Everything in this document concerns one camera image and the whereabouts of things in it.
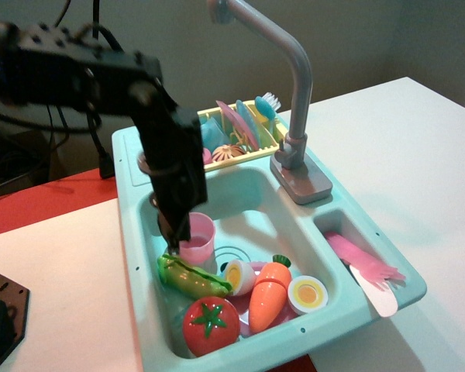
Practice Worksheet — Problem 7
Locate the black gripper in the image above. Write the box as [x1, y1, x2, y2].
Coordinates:
[137, 154, 208, 256]

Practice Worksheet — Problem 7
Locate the pink plastic cup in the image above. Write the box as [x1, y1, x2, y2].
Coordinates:
[179, 212, 215, 264]

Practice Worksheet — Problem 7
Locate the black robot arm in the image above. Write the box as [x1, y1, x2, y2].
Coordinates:
[0, 22, 207, 254]

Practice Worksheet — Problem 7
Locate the pink cup in rack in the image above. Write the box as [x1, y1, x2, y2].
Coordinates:
[202, 147, 212, 165]

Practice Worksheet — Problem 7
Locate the light blue cup in rack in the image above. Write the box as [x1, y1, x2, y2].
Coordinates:
[201, 118, 230, 153]

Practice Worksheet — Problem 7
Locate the mint green toy sink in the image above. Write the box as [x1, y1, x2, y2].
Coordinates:
[112, 127, 427, 371]

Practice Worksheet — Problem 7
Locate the green toy pea pod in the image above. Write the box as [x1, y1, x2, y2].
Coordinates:
[157, 254, 233, 299]

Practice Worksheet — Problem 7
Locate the left toy egg half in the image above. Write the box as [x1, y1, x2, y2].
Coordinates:
[223, 260, 257, 296]

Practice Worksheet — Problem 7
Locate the toy egg half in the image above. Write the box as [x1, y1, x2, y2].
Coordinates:
[223, 260, 257, 296]
[288, 275, 329, 315]

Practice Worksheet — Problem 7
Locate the toy onion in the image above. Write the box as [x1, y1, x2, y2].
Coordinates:
[212, 144, 246, 162]

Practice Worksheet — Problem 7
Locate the red toy tomato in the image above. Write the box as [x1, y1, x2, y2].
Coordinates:
[182, 296, 240, 357]

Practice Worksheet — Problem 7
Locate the yellow dish rack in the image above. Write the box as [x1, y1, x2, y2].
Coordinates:
[198, 100, 288, 171]

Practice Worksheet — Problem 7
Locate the orange toy carrot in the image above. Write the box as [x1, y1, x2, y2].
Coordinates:
[248, 254, 292, 333]

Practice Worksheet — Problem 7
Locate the pink plate in rack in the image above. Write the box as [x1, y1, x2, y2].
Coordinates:
[216, 101, 259, 150]

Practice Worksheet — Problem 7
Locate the grey toy faucet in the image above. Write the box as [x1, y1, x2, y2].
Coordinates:
[207, 1, 332, 205]

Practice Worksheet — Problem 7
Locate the blue plate in rack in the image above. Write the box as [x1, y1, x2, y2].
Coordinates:
[236, 100, 260, 150]

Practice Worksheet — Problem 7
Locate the right toy egg half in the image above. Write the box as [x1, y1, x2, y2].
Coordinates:
[288, 275, 329, 315]

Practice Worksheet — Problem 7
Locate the blue dish brush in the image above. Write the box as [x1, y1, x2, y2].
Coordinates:
[254, 92, 281, 134]

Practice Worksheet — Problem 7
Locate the pink toy fork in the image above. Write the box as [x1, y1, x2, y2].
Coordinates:
[323, 231, 406, 291]

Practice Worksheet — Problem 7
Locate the white toy knife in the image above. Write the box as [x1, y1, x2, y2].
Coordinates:
[349, 265, 398, 318]

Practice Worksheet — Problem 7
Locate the black flexible cable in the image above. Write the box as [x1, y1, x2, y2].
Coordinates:
[85, 0, 123, 180]

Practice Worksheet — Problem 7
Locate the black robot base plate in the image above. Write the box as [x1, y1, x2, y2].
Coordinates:
[0, 274, 30, 366]

